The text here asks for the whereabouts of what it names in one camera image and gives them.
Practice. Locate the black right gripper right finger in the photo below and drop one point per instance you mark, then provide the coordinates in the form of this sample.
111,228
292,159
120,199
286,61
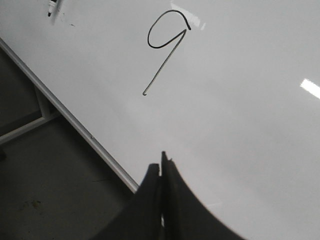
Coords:
185,217

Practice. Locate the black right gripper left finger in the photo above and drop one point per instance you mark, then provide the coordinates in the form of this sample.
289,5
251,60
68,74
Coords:
141,218

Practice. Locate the white black whiteboard marker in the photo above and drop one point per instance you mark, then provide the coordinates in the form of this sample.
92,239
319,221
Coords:
52,4

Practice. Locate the white whiteboard with aluminium frame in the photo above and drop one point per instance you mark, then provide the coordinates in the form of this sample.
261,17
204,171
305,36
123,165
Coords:
224,87

